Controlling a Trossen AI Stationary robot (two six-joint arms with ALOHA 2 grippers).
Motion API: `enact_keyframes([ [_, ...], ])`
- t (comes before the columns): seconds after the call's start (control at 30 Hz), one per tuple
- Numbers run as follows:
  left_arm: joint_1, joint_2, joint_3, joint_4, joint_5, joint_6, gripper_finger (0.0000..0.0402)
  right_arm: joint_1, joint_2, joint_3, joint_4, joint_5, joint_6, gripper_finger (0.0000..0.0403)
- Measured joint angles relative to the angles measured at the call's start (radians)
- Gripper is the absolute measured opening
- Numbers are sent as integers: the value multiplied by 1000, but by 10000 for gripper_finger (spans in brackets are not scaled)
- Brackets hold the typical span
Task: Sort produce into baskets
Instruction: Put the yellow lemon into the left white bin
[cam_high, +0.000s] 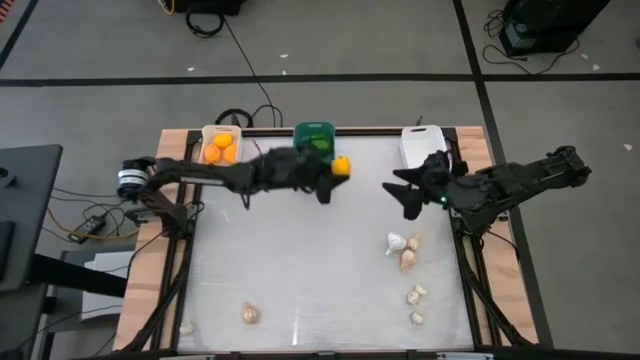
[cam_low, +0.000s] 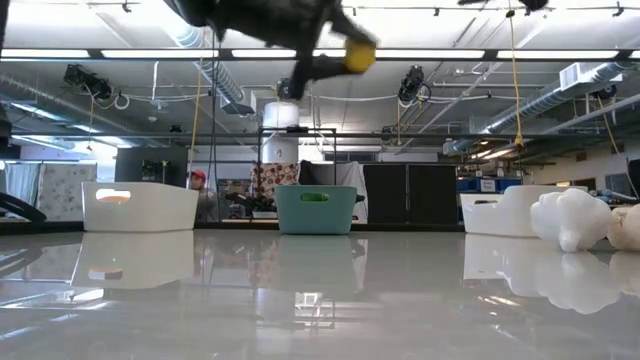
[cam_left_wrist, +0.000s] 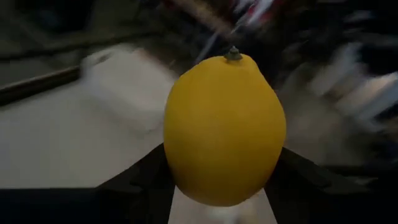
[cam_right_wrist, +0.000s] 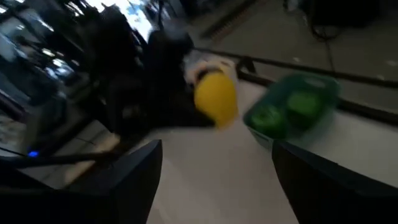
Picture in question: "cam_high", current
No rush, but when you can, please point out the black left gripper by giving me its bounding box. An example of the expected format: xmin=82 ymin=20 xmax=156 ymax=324
xmin=249 ymin=146 xmax=346 ymax=205

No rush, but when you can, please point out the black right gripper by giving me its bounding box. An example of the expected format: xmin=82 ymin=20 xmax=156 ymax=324
xmin=382 ymin=149 xmax=469 ymax=221

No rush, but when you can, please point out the green bell pepper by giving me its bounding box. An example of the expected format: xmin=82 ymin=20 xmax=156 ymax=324
xmin=308 ymin=133 xmax=332 ymax=154

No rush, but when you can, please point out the teal plastic basket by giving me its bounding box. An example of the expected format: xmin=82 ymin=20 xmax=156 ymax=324
xmin=292 ymin=121 xmax=337 ymax=166

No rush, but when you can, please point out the long-stemmed white garlic bulb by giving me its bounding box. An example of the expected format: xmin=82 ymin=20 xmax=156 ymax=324
xmin=384 ymin=232 xmax=407 ymax=256

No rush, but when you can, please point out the white plastic basket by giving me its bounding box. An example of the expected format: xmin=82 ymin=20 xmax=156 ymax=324
xmin=399 ymin=124 xmax=450 ymax=171

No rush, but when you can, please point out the cream plastic basket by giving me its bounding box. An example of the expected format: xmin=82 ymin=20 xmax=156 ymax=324
xmin=198 ymin=124 xmax=245 ymax=169

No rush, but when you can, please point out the wooden table side board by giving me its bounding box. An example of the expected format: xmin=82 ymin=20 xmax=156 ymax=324
xmin=453 ymin=125 xmax=540 ymax=346
xmin=113 ymin=128 xmax=191 ymax=351

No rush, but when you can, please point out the black floor equipment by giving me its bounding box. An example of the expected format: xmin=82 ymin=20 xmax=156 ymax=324
xmin=172 ymin=0 xmax=247 ymax=16

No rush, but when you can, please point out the black equipment case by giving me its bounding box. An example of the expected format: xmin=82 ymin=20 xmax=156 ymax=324
xmin=498 ymin=0 xmax=612 ymax=57

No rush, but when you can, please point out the white paper stack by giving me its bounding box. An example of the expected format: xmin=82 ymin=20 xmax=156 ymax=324
xmin=78 ymin=248 xmax=137 ymax=322

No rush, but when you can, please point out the black power adapter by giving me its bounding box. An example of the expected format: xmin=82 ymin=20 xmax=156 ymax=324
xmin=67 ymin=213 xmax=109 ymax=245

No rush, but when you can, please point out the black desk beam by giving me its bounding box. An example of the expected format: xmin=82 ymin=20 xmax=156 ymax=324
xmin=28 ymin=252 xmax=129 ymax=300

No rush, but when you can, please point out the grey desk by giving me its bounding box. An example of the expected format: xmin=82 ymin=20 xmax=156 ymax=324
xmin=0 ymin=143 xmax=65 ymax=295

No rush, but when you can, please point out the black aluminium table frame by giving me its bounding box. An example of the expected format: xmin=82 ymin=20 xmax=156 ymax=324
xmin=112 ymin=125 xmax=544 ymax=354

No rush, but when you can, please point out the short black cable coil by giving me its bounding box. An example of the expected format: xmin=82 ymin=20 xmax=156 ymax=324
xmin=214 ymin=106 xmax=255 ymax=129

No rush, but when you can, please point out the long black coiled cable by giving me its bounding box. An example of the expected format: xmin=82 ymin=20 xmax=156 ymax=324
xmin=184 ymin=5 xmax=285 ymax=129

